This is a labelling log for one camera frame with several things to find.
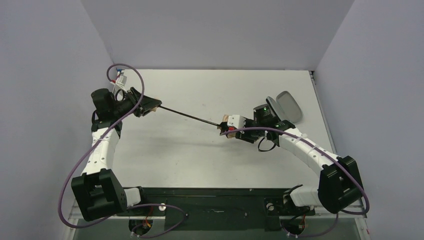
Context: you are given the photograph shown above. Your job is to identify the aluminium rail frame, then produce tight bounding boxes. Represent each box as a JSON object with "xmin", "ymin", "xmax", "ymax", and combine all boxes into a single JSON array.
[{"xmin": 69, "ymin": 200, "xmax": 167, "ymax": 220}]

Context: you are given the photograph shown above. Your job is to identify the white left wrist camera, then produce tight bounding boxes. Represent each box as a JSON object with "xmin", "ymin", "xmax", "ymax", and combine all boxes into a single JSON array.
[{"xmin": 110, "ymin": 73, "xmax": 127, "ymax": 94}]

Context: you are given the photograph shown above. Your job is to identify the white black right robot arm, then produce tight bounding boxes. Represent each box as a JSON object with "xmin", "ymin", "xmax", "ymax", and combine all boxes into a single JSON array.
[{"xmin": 221, "ymin": 102, "xmax": 365, "ymax": 214}]

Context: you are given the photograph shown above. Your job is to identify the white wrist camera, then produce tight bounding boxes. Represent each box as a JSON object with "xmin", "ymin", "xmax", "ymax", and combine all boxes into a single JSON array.
[
  {"xmin": 110, "ymin": 73, "xmax": 127, "ymax": 94},
  {"xmin": 227, "ymin": 114, "xmax": 246, "ymax": 129}
]

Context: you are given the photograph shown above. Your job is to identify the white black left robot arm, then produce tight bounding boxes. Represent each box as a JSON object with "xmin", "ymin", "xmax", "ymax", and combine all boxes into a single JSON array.
[{"xmin": 71, "ymin": 87, "xmax": 162, "ymax": 221}]

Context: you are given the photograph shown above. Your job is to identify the beige folding umbrella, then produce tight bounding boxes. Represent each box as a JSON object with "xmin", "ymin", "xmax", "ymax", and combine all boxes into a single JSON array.
[{"xmin": 150, "ymin": 103, "xmax": 256, "ymax": 143}]

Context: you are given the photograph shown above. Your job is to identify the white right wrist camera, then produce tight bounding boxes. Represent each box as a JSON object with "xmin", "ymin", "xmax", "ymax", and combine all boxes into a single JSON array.
[{"xmin": 227, "ymin": 114, "xmax": 246, "ymax": 129}]

